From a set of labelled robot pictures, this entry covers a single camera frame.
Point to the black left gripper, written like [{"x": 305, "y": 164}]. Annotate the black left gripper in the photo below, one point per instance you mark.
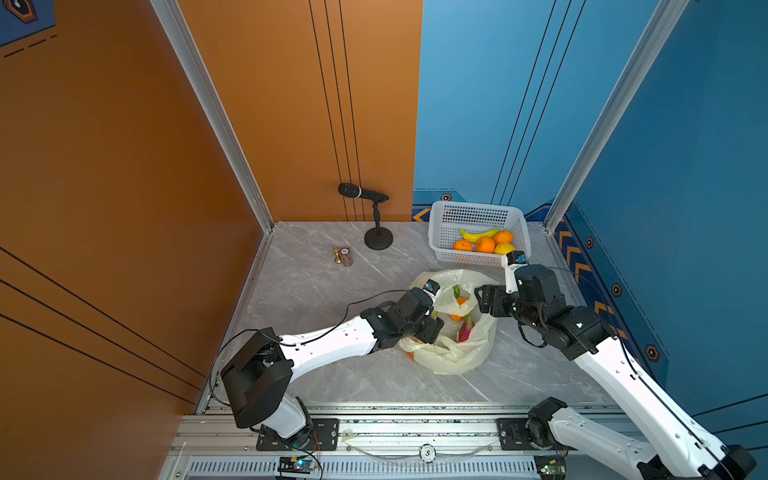
[{"x": 433, "y": 330}]

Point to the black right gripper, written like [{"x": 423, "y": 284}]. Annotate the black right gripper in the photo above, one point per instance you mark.
[{"x": 496, "y": 294}]

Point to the pink dragon fruit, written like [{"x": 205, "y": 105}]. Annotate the pink dragon fruit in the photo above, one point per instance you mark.
[{"x": 465, "y": 330}]

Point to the yellow lemon fruit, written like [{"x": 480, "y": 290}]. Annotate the yellow lemon fruit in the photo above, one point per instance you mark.
[{"x": 503, "y": 248}]

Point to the yellowish plastic bag orange print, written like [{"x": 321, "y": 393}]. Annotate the yellowish plastic bag orange print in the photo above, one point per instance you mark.
[{"x": 446, "y": 356}]

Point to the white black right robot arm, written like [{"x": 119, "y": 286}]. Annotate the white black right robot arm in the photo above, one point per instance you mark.
[{"x": 674, "y": 445}]

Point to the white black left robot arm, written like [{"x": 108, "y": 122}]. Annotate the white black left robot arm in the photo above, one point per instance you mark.
[{"x": 257, "y": 377}]

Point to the yellow banana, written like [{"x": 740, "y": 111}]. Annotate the yellow banana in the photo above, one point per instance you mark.
[{"x": 474, "y": 238}]

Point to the white perforated plastic basket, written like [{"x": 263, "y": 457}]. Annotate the white perforated plastic basket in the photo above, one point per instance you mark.
[{"x": 448, "y": 218}]

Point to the black microphone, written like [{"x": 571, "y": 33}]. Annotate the black microphone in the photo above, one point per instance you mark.
[{"x": 352, "y": 191}]

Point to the green circuit board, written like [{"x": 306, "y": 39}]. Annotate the green circuit board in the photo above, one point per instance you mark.
[
  {"x": 551, "y": 467},
  {"x": 300, "y": 467}
]

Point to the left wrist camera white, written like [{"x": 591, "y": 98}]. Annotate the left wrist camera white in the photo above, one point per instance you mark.
[{"x": 431, "y": 288}]

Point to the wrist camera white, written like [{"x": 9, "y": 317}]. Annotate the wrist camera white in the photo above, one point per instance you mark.
[
  {"x": 431, "y": 288},
  {"x": 511, "y": 262}
]

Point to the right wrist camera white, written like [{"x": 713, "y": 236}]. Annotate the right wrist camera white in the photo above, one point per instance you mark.
[{"x": 511, "y": 262}]

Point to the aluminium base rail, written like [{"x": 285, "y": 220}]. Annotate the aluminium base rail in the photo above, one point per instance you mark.
[{"x": 374, "y": 441}]

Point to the aluminium corner frame post right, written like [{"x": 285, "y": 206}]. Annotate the aluminium corner frame post right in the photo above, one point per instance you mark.
[{"x": 662, "y": 22}]

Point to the aluminium corner frame post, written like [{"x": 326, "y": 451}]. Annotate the aluminium corner frame post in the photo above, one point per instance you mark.
[
  {"x": 174, "y": 24},
  {"x": 662, "y": 22}
]

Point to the aluminium corner frame post left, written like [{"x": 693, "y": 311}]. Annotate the aluminium corner frame post left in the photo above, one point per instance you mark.
[{"x": 174, "y": 24}]

